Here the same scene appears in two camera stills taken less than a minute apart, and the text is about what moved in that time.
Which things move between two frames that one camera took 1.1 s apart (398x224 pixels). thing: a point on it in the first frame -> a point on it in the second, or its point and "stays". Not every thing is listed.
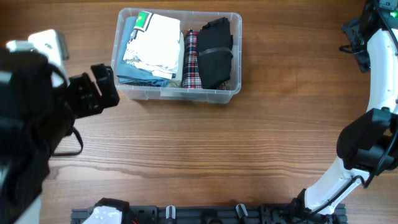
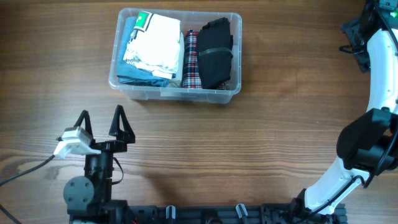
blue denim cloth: (131, 74) stays
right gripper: (350, 28) stays
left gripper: (90, 104) -> (127, 135)
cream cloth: (178, 81) stays
